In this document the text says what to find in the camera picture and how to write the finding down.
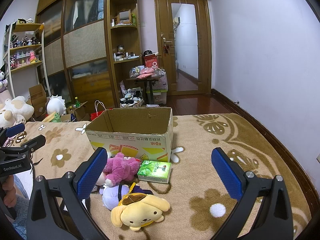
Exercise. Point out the white figure display shelf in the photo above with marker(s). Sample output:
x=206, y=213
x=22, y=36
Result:
x=24, y=55

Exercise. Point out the green glass bottle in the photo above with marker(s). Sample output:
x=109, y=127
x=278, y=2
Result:
x=77, y=102

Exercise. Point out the clear plastic storage bin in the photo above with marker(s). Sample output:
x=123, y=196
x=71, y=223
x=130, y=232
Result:
x=159, y=97

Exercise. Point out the open cardboard box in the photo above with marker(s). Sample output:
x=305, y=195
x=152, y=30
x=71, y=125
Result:
x=143, y=133

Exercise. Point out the small black side table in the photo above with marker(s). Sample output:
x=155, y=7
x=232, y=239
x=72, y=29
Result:
x=147, y=82

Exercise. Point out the black white kuromi plush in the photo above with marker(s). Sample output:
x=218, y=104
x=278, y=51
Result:
x=3, y=79

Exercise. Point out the red box on table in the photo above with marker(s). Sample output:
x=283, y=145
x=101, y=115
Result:
x=151, y=60

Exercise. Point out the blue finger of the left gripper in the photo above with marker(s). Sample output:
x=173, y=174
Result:
x=14, y=130
x=35, y=143

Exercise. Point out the basket of clothes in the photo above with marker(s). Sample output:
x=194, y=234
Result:
x=132, y=98

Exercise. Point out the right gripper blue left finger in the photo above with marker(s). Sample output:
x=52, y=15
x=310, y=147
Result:
x=56, y=209

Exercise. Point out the green frog plush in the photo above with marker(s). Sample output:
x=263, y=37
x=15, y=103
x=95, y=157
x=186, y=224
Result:
x=55, y=117

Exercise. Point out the purple white plush doll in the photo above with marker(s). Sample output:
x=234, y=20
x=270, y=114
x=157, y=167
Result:
x=111, y=196

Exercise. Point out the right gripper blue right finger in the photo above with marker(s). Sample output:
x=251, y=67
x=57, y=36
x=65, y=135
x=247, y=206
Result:
x=274, y=219

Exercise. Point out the green tissue pack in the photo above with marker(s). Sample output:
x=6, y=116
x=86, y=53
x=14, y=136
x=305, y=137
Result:
x=154, y=171

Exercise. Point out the person's left hand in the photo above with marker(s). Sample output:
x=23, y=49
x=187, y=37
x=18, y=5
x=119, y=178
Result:
x=8, y=186

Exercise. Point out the wooden corner shelf unit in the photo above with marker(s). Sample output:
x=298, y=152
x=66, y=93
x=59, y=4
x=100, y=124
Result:
x=123, y=42

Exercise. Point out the red paper shopping bag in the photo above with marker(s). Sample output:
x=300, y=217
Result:
x=99, y=109

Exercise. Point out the brown cardboard box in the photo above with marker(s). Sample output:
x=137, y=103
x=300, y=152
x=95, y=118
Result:
x=38, y=99

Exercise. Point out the yellow dog plush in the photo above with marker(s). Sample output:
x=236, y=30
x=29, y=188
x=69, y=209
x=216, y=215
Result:
x=137, y=210

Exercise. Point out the pink plush bear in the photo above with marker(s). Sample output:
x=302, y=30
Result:
x=120, y=168

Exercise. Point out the wooden door with mirror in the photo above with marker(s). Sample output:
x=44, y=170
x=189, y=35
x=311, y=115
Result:
x=184, y=44

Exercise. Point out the cream brown plush toy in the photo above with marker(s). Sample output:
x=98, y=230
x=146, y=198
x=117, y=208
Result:
x=15, y=111

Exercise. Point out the large wooden wardrobe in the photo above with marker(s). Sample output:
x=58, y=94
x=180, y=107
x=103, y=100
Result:
x=76, y=49

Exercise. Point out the beige floral blanket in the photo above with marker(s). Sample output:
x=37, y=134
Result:
x=201, y=190

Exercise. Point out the white round plush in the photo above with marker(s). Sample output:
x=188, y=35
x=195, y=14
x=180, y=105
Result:
x=56, y=104

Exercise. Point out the pink cloth on table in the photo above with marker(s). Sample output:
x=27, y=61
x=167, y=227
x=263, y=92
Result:
x=145, y=73

